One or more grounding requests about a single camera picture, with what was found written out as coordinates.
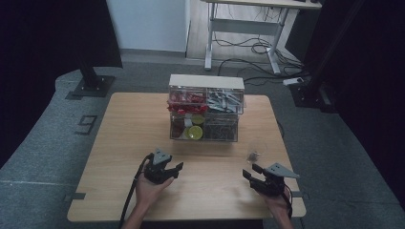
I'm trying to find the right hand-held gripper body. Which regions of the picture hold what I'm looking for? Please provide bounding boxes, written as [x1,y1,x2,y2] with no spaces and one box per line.
[254,162,301,198]

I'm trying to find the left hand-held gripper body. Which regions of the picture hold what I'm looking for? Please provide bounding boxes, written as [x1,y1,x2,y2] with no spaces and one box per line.
[143,148,175,185]

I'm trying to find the heap of dark dried leaves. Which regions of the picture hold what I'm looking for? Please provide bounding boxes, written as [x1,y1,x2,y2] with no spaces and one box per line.
[203,118,238,141]

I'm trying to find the clear acrylic drawer organizer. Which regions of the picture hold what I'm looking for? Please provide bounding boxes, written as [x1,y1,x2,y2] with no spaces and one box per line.
[167,73,246,143]

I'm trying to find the person's right hand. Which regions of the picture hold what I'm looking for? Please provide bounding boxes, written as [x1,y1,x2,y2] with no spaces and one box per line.
[261,186,292,218]

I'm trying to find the person's left hand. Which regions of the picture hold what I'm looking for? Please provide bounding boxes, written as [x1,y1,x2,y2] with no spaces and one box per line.
[135,176,176,210]

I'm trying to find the black tape strip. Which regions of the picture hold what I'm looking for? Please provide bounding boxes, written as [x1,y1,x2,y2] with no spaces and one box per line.
[290,190,309,200]
[63,192,87,202]

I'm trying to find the dark brown capsule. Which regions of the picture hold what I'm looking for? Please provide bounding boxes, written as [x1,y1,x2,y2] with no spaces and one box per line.
[171,118,185,138]

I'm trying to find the large yellow-green capsule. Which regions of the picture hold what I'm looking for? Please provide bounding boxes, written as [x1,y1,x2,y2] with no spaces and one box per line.
[185,125,204,141]

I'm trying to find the small yellow-green capsule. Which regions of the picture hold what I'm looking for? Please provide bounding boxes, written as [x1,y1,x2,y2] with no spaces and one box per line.
[190,114,206,126]

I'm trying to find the pile of red packets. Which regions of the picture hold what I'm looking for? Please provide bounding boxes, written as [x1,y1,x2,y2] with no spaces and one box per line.
[166,90,209,115]

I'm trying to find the pile of grey packets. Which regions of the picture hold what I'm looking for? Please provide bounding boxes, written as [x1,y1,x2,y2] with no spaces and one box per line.
[206,89,245,115]

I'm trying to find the black tape number mark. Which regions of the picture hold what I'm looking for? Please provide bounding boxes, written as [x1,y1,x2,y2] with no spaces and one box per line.
[75,114,98,136]

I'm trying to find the white power strip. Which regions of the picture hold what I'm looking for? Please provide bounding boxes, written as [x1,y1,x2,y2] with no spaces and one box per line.
[282,76,305,87]

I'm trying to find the white-legged desk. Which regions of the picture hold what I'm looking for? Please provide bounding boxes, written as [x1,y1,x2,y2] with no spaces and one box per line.
[200,0,323,75]

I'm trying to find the black curtain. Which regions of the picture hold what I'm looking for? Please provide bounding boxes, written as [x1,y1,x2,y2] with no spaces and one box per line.
[0,0,123,168]
[302,0,405,204]

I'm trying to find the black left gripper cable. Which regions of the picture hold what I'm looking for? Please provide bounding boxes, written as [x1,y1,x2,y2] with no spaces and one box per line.
[117,153,155,229]

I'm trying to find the black metal frame stand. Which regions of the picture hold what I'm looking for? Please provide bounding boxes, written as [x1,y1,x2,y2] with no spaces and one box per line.
[288,0,367,115]

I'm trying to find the black stand with base plate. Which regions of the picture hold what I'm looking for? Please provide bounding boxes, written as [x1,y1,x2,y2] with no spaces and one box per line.
[72,58,117,98]

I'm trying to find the tangle of black floor cables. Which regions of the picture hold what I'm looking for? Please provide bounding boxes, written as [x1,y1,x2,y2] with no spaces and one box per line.
[212,30,305,88]

